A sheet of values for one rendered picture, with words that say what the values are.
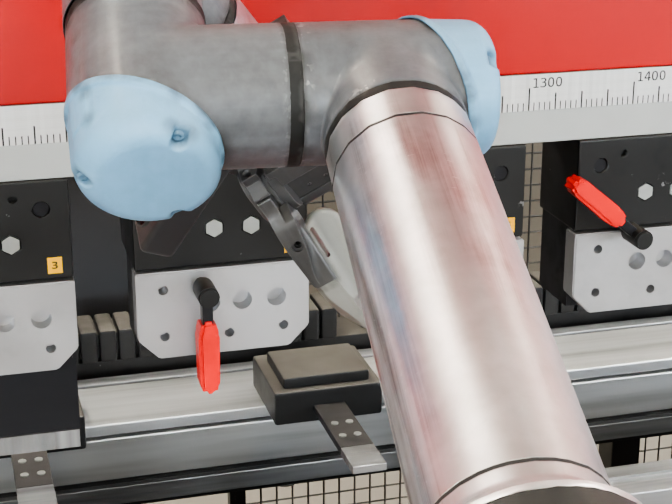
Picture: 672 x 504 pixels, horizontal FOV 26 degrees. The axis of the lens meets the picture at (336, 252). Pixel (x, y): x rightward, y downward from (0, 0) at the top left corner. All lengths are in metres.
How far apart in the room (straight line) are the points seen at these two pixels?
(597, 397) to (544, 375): 1.19
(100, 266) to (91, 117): 1.09
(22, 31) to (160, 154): 0.48
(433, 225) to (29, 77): 0.61
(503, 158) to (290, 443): 0.50
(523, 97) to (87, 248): 0.69
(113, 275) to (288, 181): 0.91
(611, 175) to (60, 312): 0.50
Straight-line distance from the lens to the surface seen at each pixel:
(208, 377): 1.23
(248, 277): 1.25
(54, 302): 1.23
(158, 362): 1.72
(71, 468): 1.60
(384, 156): 0.67
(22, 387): 1.29
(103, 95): 0.72
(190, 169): 0.71
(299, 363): 1.60
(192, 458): 1.62
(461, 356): 0.57
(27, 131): 1.19
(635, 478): 1.53
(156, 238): 0.95
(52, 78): 1.18
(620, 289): 1.38
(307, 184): 0.94
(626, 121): 1.33
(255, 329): 1.27
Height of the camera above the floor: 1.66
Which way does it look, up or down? 19 degrees down
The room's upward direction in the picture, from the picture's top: straight up
